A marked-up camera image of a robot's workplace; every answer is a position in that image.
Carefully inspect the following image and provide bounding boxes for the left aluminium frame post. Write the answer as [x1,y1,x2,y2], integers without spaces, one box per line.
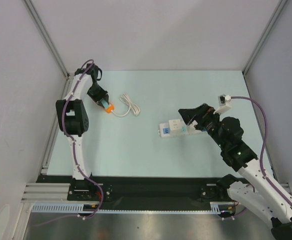
[22,0,70,78]

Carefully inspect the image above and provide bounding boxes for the aluminium frame post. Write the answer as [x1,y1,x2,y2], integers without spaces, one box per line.
[22,0,70,78]
[242,0,290,78]

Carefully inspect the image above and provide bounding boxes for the white colourful power strip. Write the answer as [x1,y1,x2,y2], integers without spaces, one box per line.
[158,121,205,139]

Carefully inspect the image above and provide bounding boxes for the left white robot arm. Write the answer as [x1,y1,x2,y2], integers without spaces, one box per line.
[56,59,111,201]

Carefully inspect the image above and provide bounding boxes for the white cord of orange strip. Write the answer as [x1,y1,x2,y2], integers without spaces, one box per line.
[112,93,141,118]

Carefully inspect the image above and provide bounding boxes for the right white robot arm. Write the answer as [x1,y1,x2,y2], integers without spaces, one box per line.
[178,103,292,240]

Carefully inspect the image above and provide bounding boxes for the white square socket adapter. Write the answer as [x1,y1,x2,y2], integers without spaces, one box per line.
[168,119,182,134]

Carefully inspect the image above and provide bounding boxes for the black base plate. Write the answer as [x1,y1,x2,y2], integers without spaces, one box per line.
[37,175,233,212]

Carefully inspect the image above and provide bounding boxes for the white slotted cable duct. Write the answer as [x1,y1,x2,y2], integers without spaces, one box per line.
[32,201,239,215]

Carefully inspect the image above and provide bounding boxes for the teal cube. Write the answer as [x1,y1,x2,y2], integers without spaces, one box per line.
[101,99,109,109]

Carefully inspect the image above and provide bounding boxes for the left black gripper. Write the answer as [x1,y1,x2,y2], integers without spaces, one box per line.
[87,83,110,108]

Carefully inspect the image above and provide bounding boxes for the right aluminium frame post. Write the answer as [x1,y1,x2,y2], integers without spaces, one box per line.
[242,0,290,78]

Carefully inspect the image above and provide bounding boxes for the orange power strip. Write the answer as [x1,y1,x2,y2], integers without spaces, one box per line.
[101,103,115,114]

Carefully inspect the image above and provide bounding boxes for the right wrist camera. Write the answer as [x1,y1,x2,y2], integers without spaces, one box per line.
[214,94,231,115]

